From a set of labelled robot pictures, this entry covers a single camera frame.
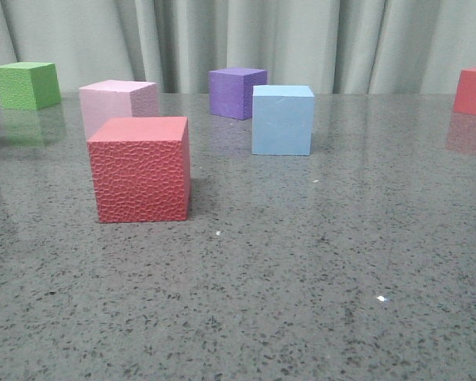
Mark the pink foam cube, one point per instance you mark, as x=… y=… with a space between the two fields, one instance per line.
x=116 y=98

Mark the grey-green curtain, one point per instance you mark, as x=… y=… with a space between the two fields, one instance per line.
x=347 y=47

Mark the light blue foam cube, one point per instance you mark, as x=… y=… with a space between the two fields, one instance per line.
x=282 y=120

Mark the purple foam cube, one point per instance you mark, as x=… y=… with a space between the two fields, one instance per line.
x=231 y=91

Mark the red foam cube far right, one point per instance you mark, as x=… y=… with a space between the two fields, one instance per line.
x=465 y=97

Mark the green foam cube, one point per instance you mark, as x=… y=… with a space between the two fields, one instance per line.
x=29 y=86

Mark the red textured foam cube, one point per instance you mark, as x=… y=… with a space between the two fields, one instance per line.
x=141 y=169

